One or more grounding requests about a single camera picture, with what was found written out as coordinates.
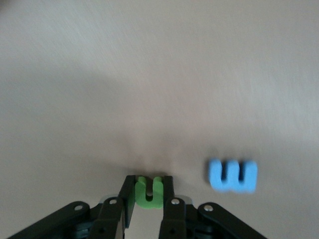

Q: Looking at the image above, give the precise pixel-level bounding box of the blue foam letter m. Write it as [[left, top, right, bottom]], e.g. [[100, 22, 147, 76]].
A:
[[208, 159, 258, 194]]

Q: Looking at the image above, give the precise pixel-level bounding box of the brown table cover sheet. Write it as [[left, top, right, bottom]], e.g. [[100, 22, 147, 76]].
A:
[[0, 0, 319, 239]]

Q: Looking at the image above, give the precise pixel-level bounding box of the green foam letter n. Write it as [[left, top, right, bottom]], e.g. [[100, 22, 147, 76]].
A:
[[134, 176, 165, 209]]

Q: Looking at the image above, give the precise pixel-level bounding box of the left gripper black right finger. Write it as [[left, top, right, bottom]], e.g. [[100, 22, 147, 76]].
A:
[[159, 175, 269, 239]]

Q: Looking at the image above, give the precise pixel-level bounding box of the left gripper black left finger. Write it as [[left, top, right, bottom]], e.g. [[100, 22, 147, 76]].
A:
[[4, 175, 137, 239]]

